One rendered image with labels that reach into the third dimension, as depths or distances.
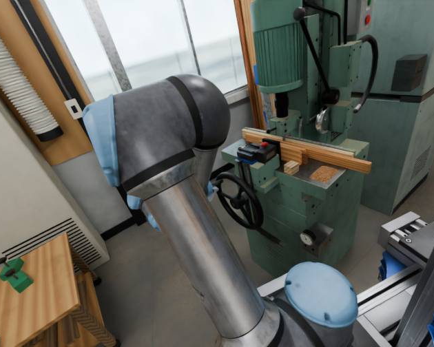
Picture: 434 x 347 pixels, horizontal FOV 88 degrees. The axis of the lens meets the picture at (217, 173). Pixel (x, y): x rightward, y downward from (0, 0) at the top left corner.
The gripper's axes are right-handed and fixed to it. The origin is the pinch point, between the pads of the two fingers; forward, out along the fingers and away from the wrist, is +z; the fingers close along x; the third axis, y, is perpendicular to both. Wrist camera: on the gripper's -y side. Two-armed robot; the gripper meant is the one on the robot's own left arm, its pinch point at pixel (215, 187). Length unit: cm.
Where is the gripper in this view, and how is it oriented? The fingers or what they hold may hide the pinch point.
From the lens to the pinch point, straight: 93.7
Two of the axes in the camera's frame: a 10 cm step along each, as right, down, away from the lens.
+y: -1.9, 9.6, 2.2
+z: 7.6, 0.0, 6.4
